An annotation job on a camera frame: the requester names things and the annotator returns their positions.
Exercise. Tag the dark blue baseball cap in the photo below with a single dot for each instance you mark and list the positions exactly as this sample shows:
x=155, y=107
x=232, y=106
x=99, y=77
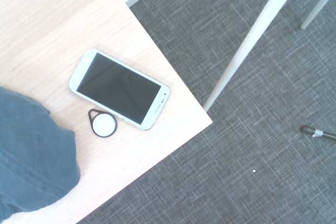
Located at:
x=31, y=150

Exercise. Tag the white smartphone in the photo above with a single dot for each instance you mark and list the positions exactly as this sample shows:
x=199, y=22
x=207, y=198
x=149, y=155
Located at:
x=118, y=87

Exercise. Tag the white round key fob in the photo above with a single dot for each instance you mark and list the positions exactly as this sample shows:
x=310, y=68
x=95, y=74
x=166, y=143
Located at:
x=104, y=125

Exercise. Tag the white wooden coat rack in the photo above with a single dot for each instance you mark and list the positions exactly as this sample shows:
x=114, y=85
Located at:
x=249, y=51

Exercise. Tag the black camera tripod stand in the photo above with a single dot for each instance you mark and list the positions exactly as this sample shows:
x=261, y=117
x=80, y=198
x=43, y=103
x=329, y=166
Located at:
x=305, y=129

